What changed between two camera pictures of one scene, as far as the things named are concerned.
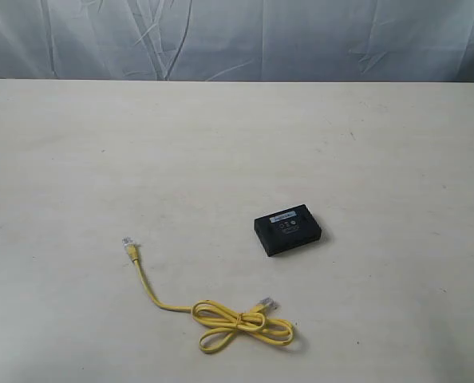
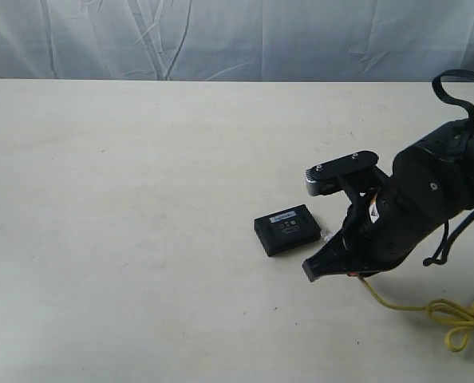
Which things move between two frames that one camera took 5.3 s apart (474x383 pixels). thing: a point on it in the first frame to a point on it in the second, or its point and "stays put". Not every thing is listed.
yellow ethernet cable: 259,320 to 466,317
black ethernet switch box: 286,230 stays put
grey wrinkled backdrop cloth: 312,41 stays put
